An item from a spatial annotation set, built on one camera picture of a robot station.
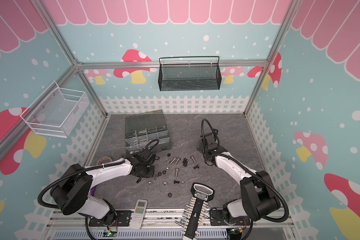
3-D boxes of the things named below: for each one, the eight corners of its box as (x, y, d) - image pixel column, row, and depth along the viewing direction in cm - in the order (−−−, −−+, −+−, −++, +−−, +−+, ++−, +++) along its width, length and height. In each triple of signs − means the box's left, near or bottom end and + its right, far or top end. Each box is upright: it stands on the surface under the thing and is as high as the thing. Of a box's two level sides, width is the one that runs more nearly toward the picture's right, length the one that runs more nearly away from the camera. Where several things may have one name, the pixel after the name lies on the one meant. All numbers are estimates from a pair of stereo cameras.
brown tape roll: (98, 165, 96) (96, 163, 94) (99, 159, 98) (97, 157, 96) (112, 161, 97) (110, 159, 95) (112, 156, 100) (110, 154, 98)
